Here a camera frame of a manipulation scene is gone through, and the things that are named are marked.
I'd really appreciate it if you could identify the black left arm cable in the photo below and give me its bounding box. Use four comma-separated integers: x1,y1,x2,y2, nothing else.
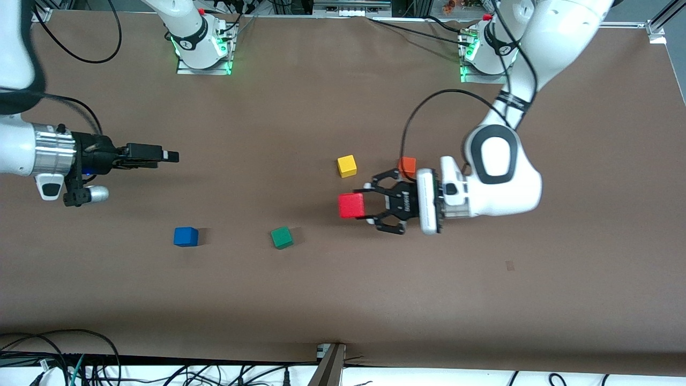
401,0,536,173

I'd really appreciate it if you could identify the aluminium diagonal strut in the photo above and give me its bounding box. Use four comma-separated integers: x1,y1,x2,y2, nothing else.
650,0,686,33

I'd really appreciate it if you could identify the green wooden block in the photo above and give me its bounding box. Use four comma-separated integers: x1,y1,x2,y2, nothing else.
270,226,294,250

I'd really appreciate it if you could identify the large table cover sheet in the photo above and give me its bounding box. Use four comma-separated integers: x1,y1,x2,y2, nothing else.
0,11,686,376

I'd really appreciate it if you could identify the aluminium camera post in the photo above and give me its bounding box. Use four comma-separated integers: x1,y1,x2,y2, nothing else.
308,343,346,386

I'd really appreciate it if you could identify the red wooden block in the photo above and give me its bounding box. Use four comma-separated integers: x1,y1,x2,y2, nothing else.
338,193,366,219

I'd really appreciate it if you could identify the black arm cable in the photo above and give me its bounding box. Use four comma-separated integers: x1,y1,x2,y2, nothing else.
401,0,536,173
0,0,123,135

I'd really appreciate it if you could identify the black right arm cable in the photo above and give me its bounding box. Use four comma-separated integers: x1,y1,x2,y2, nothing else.
0,0,123,135

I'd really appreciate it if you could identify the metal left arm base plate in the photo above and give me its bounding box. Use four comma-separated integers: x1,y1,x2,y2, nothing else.
460,29,510,85

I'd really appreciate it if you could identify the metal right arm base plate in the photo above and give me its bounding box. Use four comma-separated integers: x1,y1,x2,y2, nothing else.
177,21,235,76

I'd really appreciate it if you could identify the black looped cable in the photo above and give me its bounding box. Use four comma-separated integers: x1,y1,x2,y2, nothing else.
0,328,123,386

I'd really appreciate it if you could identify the black base cable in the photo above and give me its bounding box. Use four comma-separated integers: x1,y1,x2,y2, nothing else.
367,15,467,48

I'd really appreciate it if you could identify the green cable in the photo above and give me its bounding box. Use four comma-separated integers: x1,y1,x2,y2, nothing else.
69,354,86,386

